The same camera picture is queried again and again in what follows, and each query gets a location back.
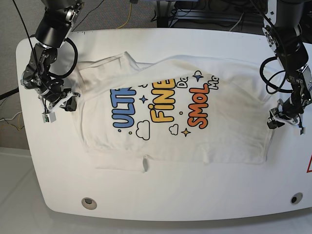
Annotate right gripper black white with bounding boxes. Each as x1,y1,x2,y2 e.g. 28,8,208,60
38,87,80,113

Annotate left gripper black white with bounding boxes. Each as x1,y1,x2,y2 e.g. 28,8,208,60
267,97,306,130

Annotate white printed T-shirt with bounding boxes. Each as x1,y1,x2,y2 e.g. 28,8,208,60
71,53,274,172

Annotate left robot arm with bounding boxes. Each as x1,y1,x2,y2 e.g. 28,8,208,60
259,0,312,132

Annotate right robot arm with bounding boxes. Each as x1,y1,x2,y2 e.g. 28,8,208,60
21,0,83,115

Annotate red triangle sticker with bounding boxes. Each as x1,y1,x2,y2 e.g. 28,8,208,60
307,156,312,173

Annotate right table grommet hole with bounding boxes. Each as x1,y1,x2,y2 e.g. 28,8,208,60
291,193,303,205

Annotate table grommet hole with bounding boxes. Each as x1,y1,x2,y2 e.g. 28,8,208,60
291,193,303,205
81,197,97,210

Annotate left table grommet hole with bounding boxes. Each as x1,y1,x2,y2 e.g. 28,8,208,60
81,197,97,210

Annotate black table leg stand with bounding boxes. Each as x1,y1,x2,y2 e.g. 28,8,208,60
153,0,178,28

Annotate yellow cable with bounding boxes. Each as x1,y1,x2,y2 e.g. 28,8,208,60
114,0,134,30

